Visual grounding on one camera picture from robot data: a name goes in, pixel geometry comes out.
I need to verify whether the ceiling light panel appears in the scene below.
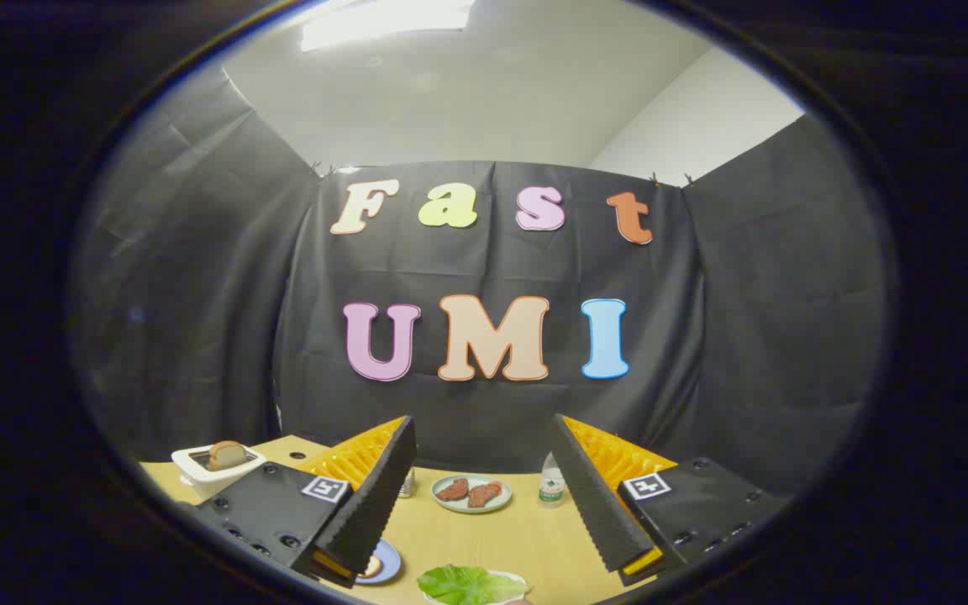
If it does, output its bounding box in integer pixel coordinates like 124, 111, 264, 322
299, 0, 476, 53

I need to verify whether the pale green plate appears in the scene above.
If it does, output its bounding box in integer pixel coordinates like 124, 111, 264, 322
431, 475, 513, 514

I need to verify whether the green lettuce leaf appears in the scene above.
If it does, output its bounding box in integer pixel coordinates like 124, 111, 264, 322
417, 565, 512, 605

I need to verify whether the black backdrop cloth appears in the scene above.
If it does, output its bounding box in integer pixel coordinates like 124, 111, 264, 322
68, 63, 888, 497

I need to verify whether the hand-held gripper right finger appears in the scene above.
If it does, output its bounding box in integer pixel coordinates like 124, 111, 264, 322
551, 413, 792, 587

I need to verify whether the blue plate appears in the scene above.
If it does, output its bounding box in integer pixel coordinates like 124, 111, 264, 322
354, 539, 402, 586

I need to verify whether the bread slice in toaster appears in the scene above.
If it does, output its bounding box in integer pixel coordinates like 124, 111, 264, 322
208, 440, 248, 471

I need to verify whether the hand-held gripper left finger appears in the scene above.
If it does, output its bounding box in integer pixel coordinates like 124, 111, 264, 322
196, 415, 418, 587

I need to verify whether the cream white toaster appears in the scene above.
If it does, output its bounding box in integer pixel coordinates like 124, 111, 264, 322
171, 443, 268, 502

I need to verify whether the clear plastic water bottle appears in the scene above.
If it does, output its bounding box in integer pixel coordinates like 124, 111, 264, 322
539, 452, 567, 503

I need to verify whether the small white dish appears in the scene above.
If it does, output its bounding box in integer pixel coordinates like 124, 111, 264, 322
423, 570, 531, 605

